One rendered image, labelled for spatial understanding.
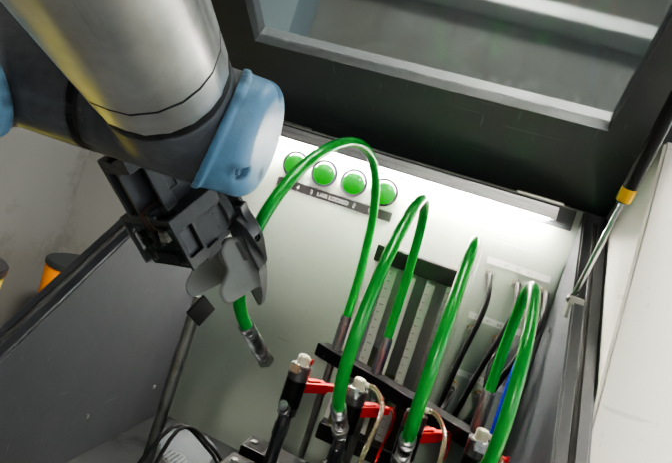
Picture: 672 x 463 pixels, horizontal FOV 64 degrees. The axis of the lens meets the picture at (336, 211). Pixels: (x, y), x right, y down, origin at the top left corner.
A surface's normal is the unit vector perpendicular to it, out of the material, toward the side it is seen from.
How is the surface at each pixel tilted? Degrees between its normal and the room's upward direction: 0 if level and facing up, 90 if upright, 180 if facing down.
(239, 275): 75
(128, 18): 133
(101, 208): 90
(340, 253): 90
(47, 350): 90
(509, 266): 90
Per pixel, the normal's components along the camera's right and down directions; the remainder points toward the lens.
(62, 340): 0.91, 0.31
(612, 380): -0.17, -0.29
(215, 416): -0.25, -0.06
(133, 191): 0.81, 0.04
